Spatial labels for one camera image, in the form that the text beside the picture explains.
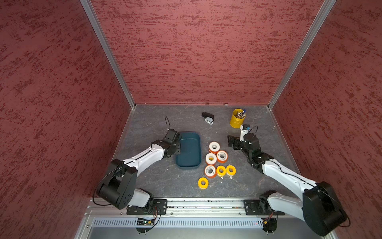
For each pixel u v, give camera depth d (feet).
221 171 2.80
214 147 3.04
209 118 3.57
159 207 2.44
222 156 2.93
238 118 3.23
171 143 2.26
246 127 2.43
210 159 2.88
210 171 2.76
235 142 2.53
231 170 2.81
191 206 2.49
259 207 2.23
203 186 2.62
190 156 3.03
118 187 1.40
